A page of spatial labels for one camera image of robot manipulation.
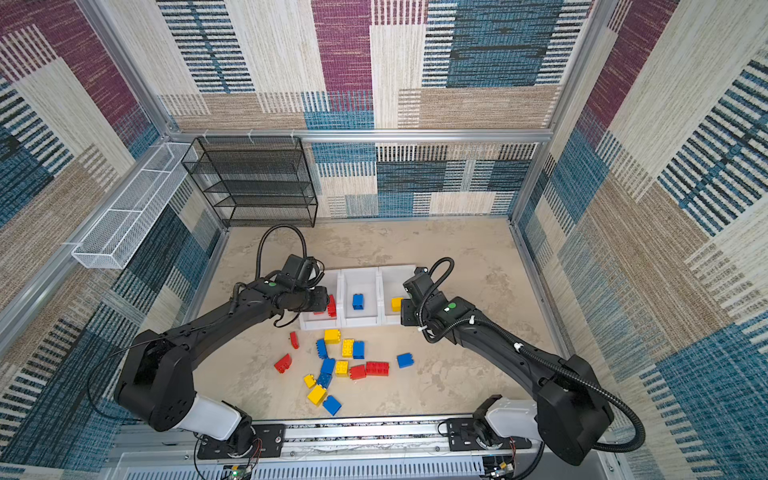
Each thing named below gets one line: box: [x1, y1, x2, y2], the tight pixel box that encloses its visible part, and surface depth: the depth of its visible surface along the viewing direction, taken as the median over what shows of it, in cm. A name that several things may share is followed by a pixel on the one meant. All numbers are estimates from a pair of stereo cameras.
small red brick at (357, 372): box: [349, 365, 367, 380], surface depth 85 cm
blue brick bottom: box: [322, 395, 342, 416], surface depth 81 cm
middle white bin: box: [340, 267, 381, 328], surface depth 98 cm
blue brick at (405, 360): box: [397, 352, 415, 369], surface depth 87 cm
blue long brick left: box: [315, 338, 329, 360], surface depth 90 cm
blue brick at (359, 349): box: [353, 340, 365, 359], surface depth 88 cm
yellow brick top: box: [324, 329, 341, 344], surface depth 91 cm
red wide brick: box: [365, 362, 390, 376], surface depth 85 cm
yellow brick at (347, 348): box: [342, 339, 355, 358], surface depth 88 cm
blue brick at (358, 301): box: [352, 293, 365, 310], surface depth 98 cm
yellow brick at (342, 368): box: [335, 360, 349, 377], surface depth 83 cm
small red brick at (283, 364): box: [274, 353, 292, 374], surface depth 85 cm
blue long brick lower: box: [317, 358, 336, 389], surface depth 85 cm
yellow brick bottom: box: [308, 385, 328, 406], surface depth 80 cm
